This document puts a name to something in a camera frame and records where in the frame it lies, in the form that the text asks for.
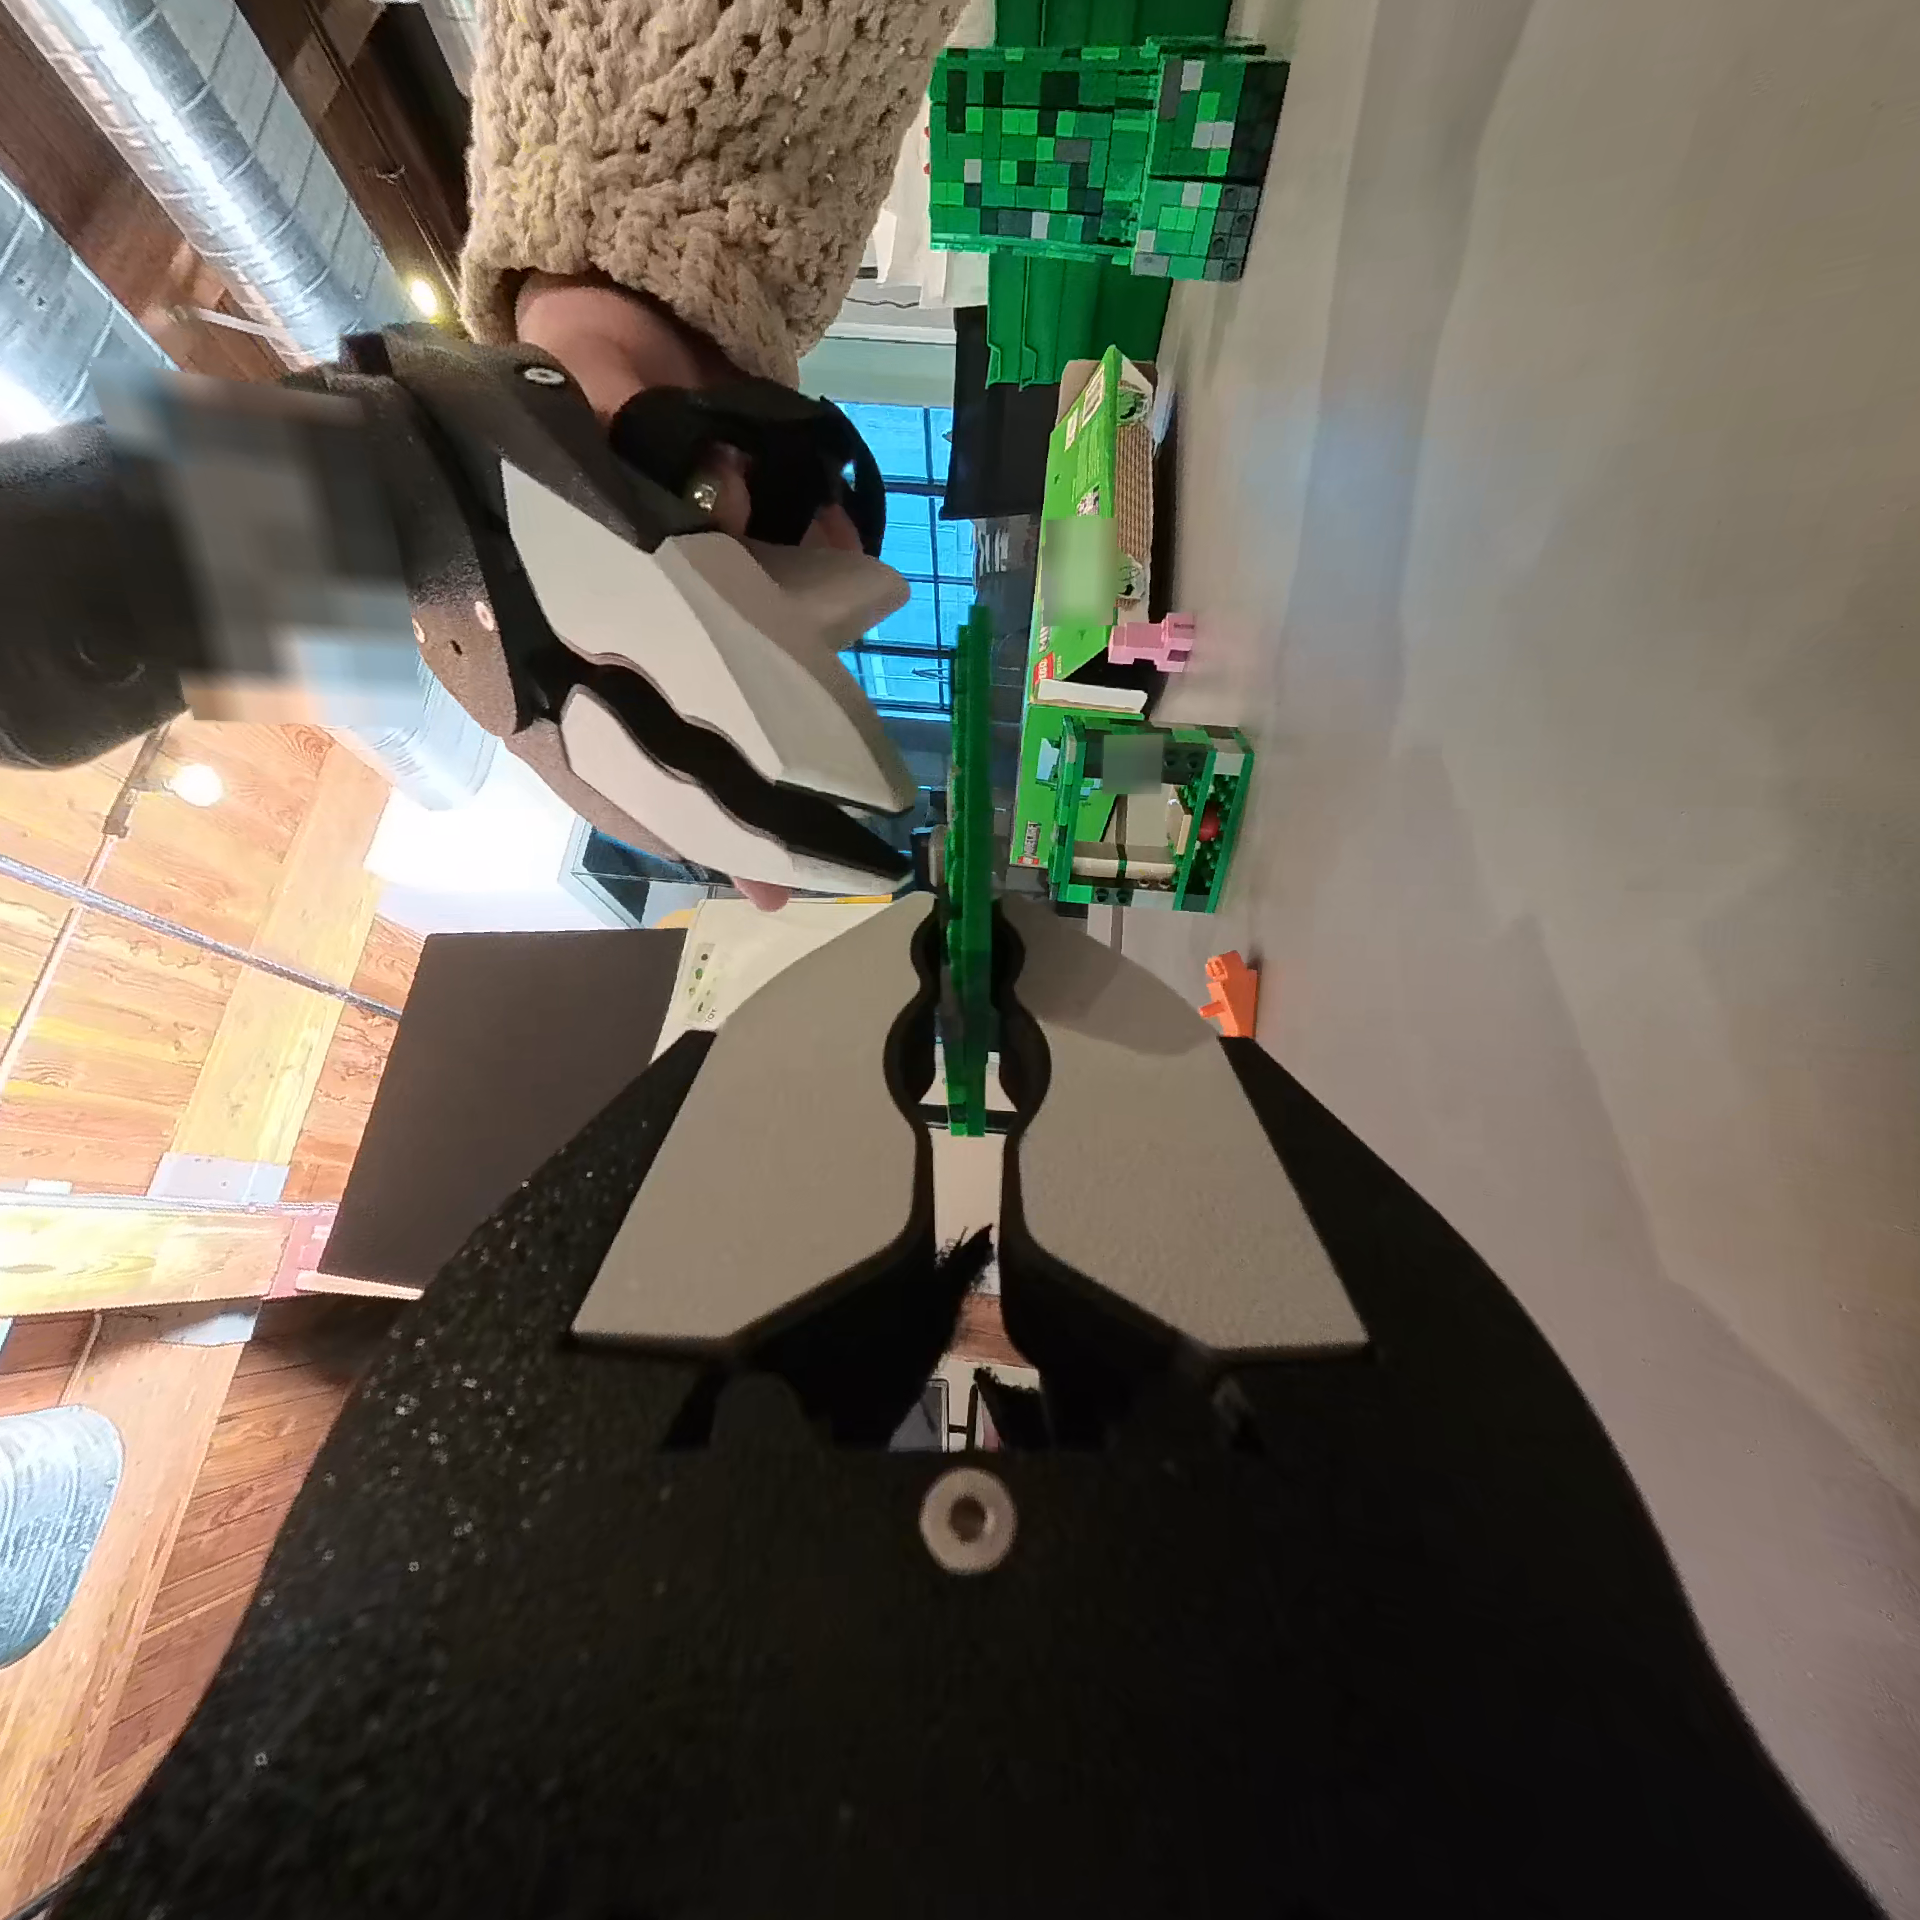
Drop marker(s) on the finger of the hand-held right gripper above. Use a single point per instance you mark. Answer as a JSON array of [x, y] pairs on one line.
[[645, 797], [600, 569]]

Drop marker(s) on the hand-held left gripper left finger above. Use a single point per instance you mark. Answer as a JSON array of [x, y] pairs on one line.
[[764, 1184]]

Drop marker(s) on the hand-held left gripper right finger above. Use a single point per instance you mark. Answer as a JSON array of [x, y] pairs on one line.
[[1170, 1201]]

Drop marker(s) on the green lego base plate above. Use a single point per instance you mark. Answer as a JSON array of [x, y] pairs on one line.
[[973, 839]]

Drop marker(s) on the small green lego house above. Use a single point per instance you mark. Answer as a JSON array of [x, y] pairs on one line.
[[1141, 839]]

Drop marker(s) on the green lego box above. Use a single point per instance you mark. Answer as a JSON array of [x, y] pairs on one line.
[[1078, 494]]

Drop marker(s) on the pink lego pig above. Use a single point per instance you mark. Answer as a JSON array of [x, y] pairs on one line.
[[1153, 643]]

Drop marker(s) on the green creeper lego figure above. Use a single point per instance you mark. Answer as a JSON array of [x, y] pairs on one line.
[[1065, 149]]

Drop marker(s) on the person's right hand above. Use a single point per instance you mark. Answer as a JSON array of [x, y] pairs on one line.
[[600, 338]]

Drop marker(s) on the round ceiling lamp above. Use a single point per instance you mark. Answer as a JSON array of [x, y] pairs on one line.
[[422, 297], [194, 782]]

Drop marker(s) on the white box green dots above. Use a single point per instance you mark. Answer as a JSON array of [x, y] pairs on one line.
[[734, 974]]

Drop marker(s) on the orange brick separator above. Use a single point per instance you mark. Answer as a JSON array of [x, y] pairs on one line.
[[1233, 992]]

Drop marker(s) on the paned window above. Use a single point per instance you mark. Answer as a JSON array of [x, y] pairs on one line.
[[914, 494]]

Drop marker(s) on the black box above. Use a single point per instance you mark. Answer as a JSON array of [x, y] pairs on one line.
[[989, 429]]

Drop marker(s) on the white paper sheet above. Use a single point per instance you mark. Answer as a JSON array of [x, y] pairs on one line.
[[908, 255]]

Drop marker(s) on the spiral metal duct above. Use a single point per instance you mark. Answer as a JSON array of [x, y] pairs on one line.
[[225, 165]]

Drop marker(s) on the grey metal duct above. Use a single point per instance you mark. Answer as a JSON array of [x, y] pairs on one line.
[[43, 1530]]

